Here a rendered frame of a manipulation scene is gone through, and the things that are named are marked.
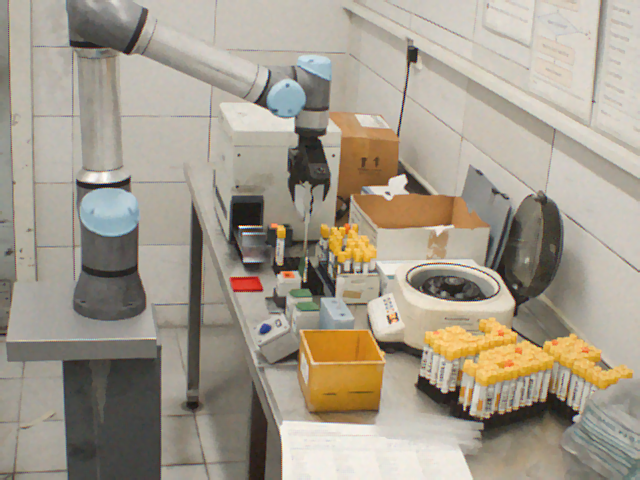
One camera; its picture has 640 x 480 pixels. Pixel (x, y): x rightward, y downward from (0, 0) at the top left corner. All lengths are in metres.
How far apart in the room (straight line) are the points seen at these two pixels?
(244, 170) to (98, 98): 0.56
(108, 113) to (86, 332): 0.44
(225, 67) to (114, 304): 0.51
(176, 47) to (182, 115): 1.87
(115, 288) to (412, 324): 0.59
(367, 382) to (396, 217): 0.83
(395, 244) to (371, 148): 0.67
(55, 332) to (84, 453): 0.30
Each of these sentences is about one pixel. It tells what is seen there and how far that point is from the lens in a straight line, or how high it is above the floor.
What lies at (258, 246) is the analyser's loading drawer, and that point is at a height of 0.93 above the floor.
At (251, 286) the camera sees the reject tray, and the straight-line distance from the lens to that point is 2.22.
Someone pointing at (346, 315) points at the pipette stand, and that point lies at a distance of 1.88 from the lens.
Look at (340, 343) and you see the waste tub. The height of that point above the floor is 0.95.
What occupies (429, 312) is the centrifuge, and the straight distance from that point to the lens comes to 1.93.
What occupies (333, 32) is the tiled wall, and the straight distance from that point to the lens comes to 3.75.
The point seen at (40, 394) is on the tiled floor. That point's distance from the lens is 3.54.
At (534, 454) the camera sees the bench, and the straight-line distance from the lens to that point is 1.72.
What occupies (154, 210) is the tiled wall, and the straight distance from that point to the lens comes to 3.81.
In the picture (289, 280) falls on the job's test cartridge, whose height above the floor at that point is 0.95.
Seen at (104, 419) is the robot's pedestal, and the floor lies 0.70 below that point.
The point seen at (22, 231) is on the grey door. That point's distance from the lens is 3.77.
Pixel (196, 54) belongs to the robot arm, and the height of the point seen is 1.44.
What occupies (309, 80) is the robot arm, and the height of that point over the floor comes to 1.36.
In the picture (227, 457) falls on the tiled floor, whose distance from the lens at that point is 3.19.
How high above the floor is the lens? 1.77
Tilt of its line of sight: 21 degrees down
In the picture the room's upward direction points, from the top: 5 degrees clockwise
